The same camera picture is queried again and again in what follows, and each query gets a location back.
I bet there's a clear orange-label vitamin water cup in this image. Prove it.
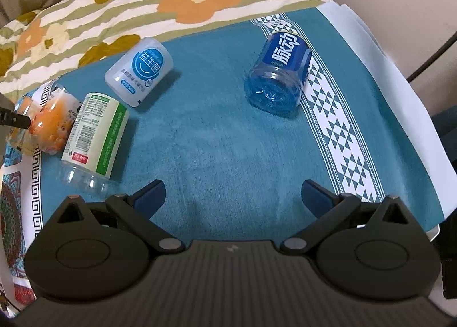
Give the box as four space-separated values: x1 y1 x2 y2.
6 81 70 156

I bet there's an orange fruit-print plastic cup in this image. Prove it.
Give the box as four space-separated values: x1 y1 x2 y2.
29 85 81 155

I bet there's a green-label clear plastic cup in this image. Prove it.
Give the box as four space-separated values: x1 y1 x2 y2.
60 93 129 196

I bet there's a white blue-logo plastic cup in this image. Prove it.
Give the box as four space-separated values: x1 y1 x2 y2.
105 37 173 108

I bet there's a white tray board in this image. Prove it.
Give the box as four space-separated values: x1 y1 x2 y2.
426 225 440 242

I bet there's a floral striped quilt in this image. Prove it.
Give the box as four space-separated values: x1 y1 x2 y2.
1 0 326 101

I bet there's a teal patterned cloth mat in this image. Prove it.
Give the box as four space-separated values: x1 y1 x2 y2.
0 5 452 310

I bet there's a black cable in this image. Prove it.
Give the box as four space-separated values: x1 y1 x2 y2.
406 30 457 84

